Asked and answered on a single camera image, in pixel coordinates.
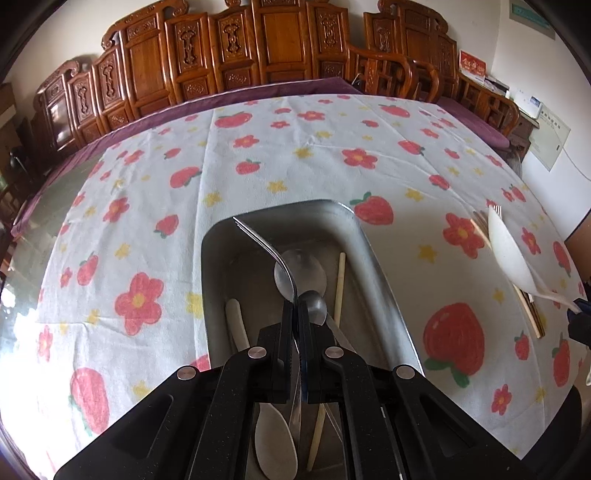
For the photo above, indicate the small metal spoon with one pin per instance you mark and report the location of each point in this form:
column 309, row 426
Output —
column 316, row 307

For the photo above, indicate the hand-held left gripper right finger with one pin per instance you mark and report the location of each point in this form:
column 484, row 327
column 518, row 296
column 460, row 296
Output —
column 316, row 360

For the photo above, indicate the pale chopstick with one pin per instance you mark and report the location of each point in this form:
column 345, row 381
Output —
column 340, row 286

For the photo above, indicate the red desk card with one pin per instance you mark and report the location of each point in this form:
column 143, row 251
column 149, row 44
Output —
column 472, row 64

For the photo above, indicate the white plastic fork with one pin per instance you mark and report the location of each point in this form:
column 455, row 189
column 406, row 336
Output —
column 497, row 211

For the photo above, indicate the rectangular metal tray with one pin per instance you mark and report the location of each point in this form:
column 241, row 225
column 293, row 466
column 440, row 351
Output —
column 369, row 277

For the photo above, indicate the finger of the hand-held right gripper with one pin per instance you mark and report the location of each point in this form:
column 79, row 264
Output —
column 582, row 323

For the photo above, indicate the large metal spoon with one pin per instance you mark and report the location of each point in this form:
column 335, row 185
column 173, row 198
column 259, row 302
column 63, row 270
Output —
column 307, row 272

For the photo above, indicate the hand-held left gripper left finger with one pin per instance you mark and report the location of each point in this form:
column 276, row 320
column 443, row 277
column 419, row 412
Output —
column 277, row 360

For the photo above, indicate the metal fork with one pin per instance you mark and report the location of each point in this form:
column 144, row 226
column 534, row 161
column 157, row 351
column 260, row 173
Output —
column 272, row 251

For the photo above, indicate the strawberry flower print tablecloth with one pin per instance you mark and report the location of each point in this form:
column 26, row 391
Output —
column 138, row 207

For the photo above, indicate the carved wooden armchair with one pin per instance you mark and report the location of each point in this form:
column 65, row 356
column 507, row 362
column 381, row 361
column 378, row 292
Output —
column 415, row 37

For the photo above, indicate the carved wooden sofa bench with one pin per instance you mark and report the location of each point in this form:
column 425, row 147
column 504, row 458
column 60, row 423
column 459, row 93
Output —
column 147, row 64

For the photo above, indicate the white wall panel cabinet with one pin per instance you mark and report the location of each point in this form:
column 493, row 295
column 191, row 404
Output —
column 549, row 143

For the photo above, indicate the small grey box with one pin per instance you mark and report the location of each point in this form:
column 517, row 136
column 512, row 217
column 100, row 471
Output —
column 495, row 83

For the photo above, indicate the green wall electrical box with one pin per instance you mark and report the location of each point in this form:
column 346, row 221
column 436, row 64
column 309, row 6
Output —
column 531, row 18

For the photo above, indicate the white plastic spoon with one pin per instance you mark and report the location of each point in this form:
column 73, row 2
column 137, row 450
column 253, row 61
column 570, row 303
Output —
column 508, row 249
column 235, row 323

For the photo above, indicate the white electronic device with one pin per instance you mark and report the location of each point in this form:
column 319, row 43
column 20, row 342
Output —
column 531, row 104

